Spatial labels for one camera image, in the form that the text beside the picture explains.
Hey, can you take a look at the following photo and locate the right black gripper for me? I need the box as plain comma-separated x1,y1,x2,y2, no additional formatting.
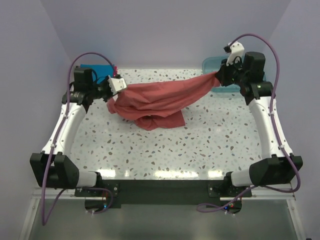
215,57,247,87

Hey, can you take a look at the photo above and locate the salmon pink t shirt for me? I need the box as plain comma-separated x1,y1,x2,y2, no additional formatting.
107,72,221,131

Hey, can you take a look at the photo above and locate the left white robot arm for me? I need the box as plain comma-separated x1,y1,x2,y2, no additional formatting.
29,67,127,196

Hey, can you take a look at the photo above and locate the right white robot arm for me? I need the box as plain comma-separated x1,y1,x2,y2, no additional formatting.
215,51,303,197

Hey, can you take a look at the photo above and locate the teal plastic basin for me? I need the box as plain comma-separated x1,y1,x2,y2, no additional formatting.
201,56,247,95

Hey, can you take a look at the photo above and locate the folded blue t shirt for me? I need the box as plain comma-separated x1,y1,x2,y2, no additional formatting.
80,64,114,77

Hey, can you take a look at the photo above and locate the folded red t shirt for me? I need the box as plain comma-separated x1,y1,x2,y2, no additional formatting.
113,65,118,77

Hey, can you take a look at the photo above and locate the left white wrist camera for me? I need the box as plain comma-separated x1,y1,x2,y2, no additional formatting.
107,76,128,95

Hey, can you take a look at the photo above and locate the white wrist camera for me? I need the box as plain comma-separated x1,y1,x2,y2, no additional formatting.
107,76,128,95
223,41,245,66

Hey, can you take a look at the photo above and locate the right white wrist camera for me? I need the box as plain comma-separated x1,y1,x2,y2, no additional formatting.
223,41,245,66

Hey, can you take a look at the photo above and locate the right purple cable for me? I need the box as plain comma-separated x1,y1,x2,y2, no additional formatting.
196,33,301,213

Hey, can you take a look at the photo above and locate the purple cable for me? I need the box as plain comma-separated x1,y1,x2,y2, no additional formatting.
41,51,118,226
196,33,301,213

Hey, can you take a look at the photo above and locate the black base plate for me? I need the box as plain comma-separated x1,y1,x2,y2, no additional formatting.
74,179,252,211

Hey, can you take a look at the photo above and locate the aluminium frame rail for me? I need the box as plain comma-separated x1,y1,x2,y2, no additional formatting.
32,187,296,201

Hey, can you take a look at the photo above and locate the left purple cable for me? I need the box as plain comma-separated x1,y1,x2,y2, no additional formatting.
41,51,118,226

